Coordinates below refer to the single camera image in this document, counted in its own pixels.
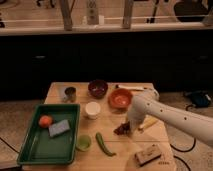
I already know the green plastic cup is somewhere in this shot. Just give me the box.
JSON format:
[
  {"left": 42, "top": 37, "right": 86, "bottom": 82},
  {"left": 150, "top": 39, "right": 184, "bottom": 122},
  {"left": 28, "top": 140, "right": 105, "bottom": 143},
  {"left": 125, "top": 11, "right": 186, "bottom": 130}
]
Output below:
[{"left": 76, "top": 135, "right": 91, "bottom": 152}]

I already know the green chili pepper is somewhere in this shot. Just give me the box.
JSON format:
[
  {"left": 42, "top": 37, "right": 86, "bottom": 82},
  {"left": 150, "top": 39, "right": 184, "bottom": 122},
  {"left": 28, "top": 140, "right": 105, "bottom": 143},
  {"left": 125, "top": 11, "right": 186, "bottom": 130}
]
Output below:
[{"left": 95, "top": 132, "right": 116, "bottom": 157}]

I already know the brown wooden block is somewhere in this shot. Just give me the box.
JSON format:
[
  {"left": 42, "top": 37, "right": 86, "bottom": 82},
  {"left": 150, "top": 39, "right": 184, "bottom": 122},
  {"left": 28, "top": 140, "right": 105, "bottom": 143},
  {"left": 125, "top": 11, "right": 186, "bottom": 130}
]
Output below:
[{"left": 135, "top": 144, "right": 162, "bottom": 167}]

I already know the dark maroon bowl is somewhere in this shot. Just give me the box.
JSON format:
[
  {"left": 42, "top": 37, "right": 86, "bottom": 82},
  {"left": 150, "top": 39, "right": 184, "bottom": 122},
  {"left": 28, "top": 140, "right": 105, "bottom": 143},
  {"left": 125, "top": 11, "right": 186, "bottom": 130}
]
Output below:
[{"left": 88, "top": 79, "right": 108, "bottom": 99}]

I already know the dark red grape bunch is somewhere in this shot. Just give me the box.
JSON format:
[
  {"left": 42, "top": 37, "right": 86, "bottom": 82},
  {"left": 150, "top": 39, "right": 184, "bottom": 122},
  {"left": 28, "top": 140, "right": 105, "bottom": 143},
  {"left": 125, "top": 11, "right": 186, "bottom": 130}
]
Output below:
[{"left": 114, "top": 122, "right": 130, "bottom": 135}]

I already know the metal can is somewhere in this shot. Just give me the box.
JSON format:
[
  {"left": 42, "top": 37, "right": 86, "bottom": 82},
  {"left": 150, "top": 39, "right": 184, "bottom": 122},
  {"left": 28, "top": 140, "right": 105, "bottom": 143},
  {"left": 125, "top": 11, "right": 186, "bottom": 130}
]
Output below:
[{"left": 64, "top": 87, "right": 76, "bottom": 102}]

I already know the orange bowl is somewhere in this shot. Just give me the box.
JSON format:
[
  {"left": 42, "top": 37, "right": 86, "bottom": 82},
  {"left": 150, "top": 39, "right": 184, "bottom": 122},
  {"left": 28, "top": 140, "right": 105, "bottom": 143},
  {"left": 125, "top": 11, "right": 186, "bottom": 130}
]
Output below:
[{"left": 108, "top": 88, "right": 133, "bottom": 109}]

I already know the black cable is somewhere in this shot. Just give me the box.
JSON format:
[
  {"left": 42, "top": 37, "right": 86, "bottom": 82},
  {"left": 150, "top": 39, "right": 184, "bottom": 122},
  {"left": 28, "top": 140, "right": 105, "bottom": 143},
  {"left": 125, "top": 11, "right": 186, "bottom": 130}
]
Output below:
[{"left": 169, "top": 103, "right": 198, "bottom": 171}]

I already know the white cup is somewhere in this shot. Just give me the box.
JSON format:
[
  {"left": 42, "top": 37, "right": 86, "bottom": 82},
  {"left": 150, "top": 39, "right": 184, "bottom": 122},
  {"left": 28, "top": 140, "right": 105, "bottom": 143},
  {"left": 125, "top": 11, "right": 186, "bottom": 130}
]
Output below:
[{"left": 85, "top": 102, "right": 101, "bottom": 119}]

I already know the orange tomato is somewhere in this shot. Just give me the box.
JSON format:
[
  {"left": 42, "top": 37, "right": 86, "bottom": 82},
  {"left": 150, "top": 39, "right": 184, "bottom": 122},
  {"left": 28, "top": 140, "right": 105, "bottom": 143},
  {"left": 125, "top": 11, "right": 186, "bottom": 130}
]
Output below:
[{"left": 39, "top": 115, "right": 53, "bottom": 128}]

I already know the dark blue bag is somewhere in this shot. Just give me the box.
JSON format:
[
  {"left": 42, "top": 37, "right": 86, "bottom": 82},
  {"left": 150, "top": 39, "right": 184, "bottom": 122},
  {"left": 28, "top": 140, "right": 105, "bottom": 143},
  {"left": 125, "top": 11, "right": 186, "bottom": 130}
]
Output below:
[{"left": 184, "top": 91, "right": 211, "bottom": 108}]

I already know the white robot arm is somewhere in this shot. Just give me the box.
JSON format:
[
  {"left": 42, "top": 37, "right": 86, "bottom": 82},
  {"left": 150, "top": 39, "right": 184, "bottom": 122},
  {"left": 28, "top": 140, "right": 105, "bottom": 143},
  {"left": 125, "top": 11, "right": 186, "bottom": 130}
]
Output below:
[{"left": 127, "top": 89, "right": 213, "bottom": 148}]

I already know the green plastic tray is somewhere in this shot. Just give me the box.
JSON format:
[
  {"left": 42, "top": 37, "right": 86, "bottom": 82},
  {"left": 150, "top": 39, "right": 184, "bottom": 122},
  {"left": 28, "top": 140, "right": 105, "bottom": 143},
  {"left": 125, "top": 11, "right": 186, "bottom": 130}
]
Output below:
[{"left": 16, "top": 103, "right": 81, "bottom": 166}]

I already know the blue sponge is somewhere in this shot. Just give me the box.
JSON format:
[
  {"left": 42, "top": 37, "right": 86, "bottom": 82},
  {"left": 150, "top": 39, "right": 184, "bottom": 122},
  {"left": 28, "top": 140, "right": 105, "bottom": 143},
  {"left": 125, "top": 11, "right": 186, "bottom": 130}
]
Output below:
[{"left": 49, "top": 120, "right": 70, "bottom": 137}]

